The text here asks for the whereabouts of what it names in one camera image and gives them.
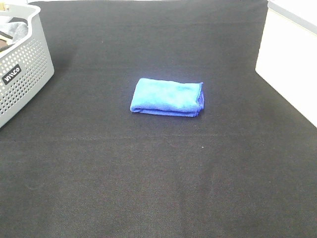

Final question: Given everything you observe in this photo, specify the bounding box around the grey towel in basket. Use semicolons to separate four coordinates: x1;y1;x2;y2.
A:
0;22;28;44

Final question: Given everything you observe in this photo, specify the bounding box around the brown cloth in basket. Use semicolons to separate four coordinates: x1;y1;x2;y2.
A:
0;39;11;52

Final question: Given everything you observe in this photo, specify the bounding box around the grey perforated laundry basket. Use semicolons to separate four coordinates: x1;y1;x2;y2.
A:
0;3;54;125

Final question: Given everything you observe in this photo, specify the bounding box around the blue microfibre towel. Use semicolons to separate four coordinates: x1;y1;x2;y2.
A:
130;78;204;117

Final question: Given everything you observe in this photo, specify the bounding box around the black table cloth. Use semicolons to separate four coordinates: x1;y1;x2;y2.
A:
0;0;317;238

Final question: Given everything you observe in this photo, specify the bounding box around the white plastic storage box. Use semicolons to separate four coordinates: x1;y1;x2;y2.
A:
255;0;317;125

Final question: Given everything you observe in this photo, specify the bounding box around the yellow cloth in basket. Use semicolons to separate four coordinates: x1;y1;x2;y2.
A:
0;32;13;42

